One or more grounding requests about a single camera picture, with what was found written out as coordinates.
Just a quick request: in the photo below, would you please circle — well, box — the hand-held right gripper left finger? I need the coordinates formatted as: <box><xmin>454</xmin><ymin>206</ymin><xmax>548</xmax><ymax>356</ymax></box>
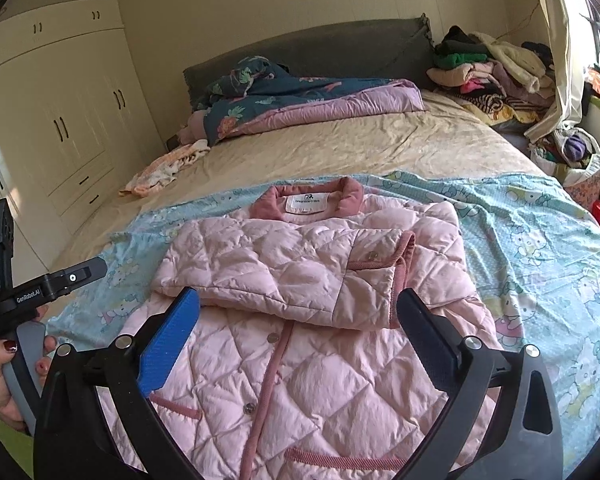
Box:
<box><xmin>32</xmin><ymin>287</ymin><xmax>202</xmax><ymax>480</ymax></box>

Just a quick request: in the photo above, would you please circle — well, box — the blue cartoon printed sheet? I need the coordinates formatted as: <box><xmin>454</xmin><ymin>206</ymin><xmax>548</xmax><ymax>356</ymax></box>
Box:
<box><xmin>45</xmin><ymin>170</ymin><xmax>600</xmax><ymax>480</ymax></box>

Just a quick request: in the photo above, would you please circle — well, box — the cream curtain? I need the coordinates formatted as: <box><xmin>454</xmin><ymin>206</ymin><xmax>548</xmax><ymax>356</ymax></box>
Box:
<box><xmin>524</xmin><ymin>0</ymin><xmax>588</xmax><ymax>143</ymax></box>

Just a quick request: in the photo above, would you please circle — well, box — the pink quilted jacket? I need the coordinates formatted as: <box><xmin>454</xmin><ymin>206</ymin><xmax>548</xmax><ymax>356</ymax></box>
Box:
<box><xmin>100</xmin><ymin>176</ymin><xmax>506</xmax><ymax>480</ymax></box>

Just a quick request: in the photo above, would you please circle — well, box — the cream wardrobe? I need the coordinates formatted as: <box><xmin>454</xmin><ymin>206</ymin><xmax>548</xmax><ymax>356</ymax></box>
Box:
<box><xmin>0</xmin><ymin>0</ymin><xmax>166</xmax><ymax>281</ymax></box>

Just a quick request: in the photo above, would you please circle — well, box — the bag of clothes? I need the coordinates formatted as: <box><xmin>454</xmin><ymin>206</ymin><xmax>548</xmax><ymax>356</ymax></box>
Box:
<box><xmin>530</xmin><ymin>127</ymin><xmax>600</xmax><ymax>211</ymax></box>

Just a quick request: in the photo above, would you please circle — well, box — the pink pillow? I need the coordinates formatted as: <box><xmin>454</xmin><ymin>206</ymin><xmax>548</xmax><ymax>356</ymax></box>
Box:
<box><xmin>177</xmin><ymin>110</ymin><xmax>211</xmax><ymax>146</ymax></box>

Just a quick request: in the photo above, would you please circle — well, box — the peach patterned cloth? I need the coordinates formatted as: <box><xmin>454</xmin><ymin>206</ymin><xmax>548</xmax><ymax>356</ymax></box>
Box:
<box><xmin>119</xmin><ymin>141</ymin><xmax>212</xmax><ymax>197</ymax></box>

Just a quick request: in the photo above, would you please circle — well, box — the dark floral quilt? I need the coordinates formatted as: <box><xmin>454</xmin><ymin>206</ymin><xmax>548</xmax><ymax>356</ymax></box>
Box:
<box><xmin>190</xmin><ymin>55</ymin><xmax>426</xmax><ymax>143</ymax></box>

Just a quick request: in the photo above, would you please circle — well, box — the grey fabric headboard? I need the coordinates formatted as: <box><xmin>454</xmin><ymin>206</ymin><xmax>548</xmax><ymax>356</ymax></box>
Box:
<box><xmin>182</xmin><ymin>15</ymin><xmax>433</xmax><ymax>111</ymax></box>

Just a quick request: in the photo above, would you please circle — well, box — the bed with beige sheet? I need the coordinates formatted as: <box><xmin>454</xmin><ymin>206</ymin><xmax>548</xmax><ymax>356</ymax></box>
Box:
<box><xmin>45</xmin><ymin>87</ymin><xmax>600</xmax><ymax>480</ymax></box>

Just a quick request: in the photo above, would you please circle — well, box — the pile of clothes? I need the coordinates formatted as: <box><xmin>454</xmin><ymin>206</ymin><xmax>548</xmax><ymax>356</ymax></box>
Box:
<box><xmin>425</xmin><ymin>25</ymin><xmax>556</xmax><ymax>126</ymax></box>

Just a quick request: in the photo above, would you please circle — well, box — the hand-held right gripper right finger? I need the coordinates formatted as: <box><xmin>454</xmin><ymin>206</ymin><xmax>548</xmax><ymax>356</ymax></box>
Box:
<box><xmin>396</xmin><ymin>287</ymin><xmax>566</xmax><ymax>480</ymax></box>

